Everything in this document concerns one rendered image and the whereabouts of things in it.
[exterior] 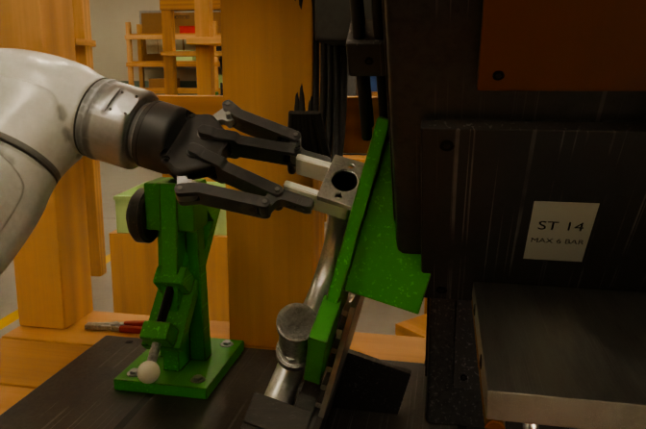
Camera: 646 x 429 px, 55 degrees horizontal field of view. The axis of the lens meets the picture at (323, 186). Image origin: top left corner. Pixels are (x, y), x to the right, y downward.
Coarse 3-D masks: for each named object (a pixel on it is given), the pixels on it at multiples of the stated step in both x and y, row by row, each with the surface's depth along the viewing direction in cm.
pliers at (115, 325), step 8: (128, 320) 106; (136, 320) 106; (144, 320) 106; (88, 328) 105; (96, 328) 104; (104, 328) 104; (112, 328) 104; (120, 328) 104; (128, 328) 103; (136, 328) 103
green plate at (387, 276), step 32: (384, 128) 51; (384, 160) 53; (384, 192) 53; (352, 224) 53; (384, 224) 54; (352, 256) 54; (384, 256) 54; (416, 256) 54; (352, 288) 55; (384, 288) 55; (416, 288) 54
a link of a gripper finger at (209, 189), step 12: (180, 192) 61; (192, 192) 62; (204, 192) 62; (216, 192) 62; (228, 192) 62; (240, 192) 62; (180, 204) 63; (192, 204) 63; (204, 204) 63; (216, 204) 63; (228, 204) 62; (240, 204) 62; (252, 204) 61; (264, 204) 61; (264, 216) 63
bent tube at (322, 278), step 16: (336, 160) 63; (352, 160) 63; (336, 176) 63; (352, 176) 63; (320, 192) 61; (336, 192) 61; (352, 192) 61; (336, 224) 66; (336, 240) 68; (320, 256) 71; (336, 256) 69; (320, 272) 70; (320, 288) 69; (272, 384) 63; (288, 384) 63; (288, 400) 62
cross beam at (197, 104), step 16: (160, 96) 104; (176, 96) 103; (192, 96) 103; (208, 96) 102; (352, 96) 98; (192, 112) 103; (208, 112) 103; (352, 112) 98; (352, 128) 98; (352, 144) 99; (368, 144) 98
